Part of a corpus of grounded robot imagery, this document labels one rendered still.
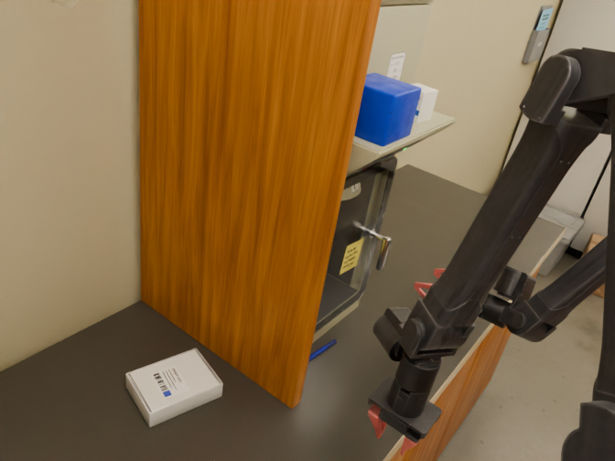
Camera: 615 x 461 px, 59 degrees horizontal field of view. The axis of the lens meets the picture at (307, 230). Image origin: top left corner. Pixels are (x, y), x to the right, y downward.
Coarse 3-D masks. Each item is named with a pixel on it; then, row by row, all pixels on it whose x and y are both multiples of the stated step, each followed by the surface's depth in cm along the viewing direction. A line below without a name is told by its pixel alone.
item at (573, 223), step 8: (544, 208) 375; (552, 208) 377; (544, 216) 363; (552, 216) 365; (560, 216) 367; (568, 216) 369; (576, 216) 370; (560, 224) 356; (568, 224) 358; (576, 224) 360; (568, 232) 348; (576, 232) 352; (560, 240) 342; (568, 240) 340; (560, 248) 346; (552, 256) 351; (560, 256) 365; (544, 264) 357; (552, 264) 354; (544, 272) 359
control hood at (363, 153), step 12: (432, 120) 110; (444, 120) 111; (420, 132) 102; (432, 132) 106; (360, 144) 92; (372, 144) 93; (396, 144) 95; (408, 144) 99; (360, 156) 93; (372, 156) 91; (348, 168) 95; (360, 168) 97
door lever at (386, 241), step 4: (372, 232) 129; (372, 236) 130; (376, 236) 129; (380, 236) 128; (380, 240) 129; (384, 240) 127; (388, 240) 127; (384, 244) 128; (388, 244) 128; (384, 248) 128; (388, 248) 129; (380, 252) 129; (384, 252) 129; (380, 256) 130; (384, 256) 129; (380, 260) 130; (384, 260) 130; (380, 264) 131; (376, 268) 132; (380, 268) 131
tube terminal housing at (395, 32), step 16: (384, 16) 96; (400, 16) 101; (416, 16) 106; (384, 32) 98; (400, 32) 103; (416, 32) 108; (384, 48) 101; (400, 48) 106; (416, 48) 111; (384, 64) 103; (416, 64) 114; (336, 320) 139; (320, 336) 135
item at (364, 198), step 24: (384, 168) 120; (360, 192) 115; (384, 192) 126; (360, 216) 120; (336, 240) 116; (336, 264) 121; (360, 264) 132; (336, 288) 127; (360, 288) 139; (336, 312) 133
